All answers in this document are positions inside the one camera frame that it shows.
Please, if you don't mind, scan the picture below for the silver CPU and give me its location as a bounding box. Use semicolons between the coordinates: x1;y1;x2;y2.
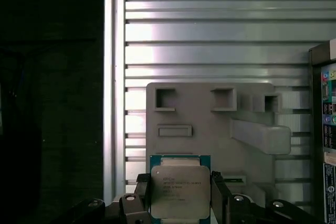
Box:
149;154;212;221

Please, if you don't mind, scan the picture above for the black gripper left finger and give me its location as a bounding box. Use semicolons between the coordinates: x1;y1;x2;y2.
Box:
49;173;153;224

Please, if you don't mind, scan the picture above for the black PC case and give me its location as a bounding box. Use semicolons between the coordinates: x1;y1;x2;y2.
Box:
308;39;336;224

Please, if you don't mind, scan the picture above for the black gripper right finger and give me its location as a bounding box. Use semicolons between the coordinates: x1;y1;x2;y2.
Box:
211;170;312;224

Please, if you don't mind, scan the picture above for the grey parts rack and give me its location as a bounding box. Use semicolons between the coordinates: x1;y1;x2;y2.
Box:
145;82;300;206

